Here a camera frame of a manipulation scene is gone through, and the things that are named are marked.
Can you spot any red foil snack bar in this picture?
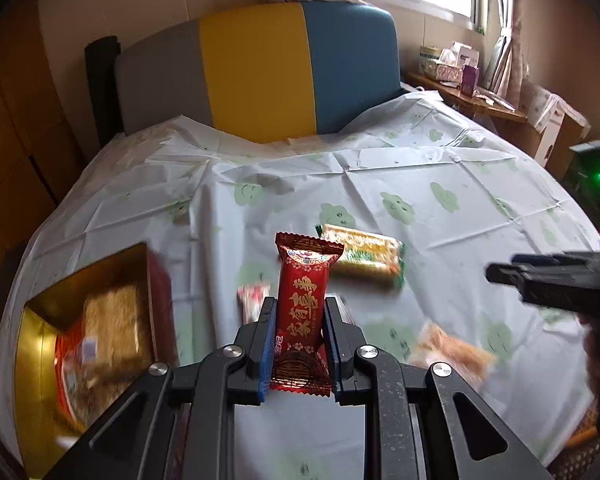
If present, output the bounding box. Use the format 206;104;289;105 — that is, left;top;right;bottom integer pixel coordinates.
271;232;344;396

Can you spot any pale green-patterned tablecloth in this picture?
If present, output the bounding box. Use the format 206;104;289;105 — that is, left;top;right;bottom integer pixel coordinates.
0;94;600;464

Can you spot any grey yellow blue headboard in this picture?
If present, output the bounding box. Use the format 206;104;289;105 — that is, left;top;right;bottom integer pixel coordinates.
116;1;403;143

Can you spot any white cardboard box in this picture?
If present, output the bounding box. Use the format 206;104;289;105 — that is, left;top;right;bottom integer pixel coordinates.
518;79;591;179

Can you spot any pink tissue box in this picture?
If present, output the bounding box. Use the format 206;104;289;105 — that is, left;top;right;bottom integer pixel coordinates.
420;58;463;84

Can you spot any wicker chair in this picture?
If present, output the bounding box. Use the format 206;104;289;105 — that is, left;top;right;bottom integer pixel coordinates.
548;403;600;480

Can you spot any purple small box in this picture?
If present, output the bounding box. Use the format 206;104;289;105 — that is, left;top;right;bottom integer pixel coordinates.
460;64;479;99

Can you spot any orange biscuit bag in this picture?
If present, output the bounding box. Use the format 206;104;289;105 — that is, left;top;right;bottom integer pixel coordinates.
54;323;107;432

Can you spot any wooden side table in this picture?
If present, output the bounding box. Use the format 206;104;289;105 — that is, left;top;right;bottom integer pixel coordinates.
402;72;527;131

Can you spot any green-ended cracker pack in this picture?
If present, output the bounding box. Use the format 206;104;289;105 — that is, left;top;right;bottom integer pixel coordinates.
316;223;405;288

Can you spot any red and gold tin box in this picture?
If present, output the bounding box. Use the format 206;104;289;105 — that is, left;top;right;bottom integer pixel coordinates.
14;243;178;479

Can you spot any red and white candy packet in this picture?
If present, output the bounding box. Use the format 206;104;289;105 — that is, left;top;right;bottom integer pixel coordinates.
237;281;271;324

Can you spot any brown pastry clear bag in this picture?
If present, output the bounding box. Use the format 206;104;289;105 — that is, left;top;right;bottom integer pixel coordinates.
406;321;498;391

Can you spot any yellow puffed rice cake pack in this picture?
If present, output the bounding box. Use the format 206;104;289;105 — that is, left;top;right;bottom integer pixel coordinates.
82;284;152;382

